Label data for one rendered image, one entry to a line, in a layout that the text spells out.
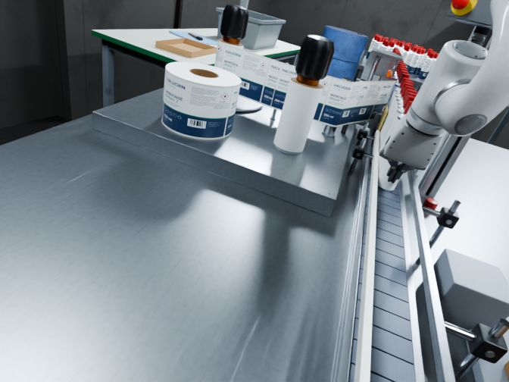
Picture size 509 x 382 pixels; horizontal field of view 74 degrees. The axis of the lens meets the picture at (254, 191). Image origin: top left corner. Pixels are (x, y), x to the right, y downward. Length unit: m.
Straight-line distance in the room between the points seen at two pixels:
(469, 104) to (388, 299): 0.34
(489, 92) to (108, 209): 0.68
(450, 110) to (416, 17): 4.93
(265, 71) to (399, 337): 0.86
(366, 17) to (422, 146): 4.89
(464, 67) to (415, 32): 4.88
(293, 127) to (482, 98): 0.45
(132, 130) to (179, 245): 0.41
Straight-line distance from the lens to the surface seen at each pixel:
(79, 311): 0.55
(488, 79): 0.64
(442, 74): 0.71
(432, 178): 1.11
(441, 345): 0.47
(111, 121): 0.98
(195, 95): 0.88
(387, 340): 0.55
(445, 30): 5.56
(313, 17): 5.81
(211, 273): 0.60
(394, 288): 0.64
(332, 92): 1.13
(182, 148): 0.88
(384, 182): 0.93
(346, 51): 5.01
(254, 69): 1.17
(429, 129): 0.76
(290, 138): 0.93
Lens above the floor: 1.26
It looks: 31 degrees down
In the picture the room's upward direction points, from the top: 15 degrees clockwise
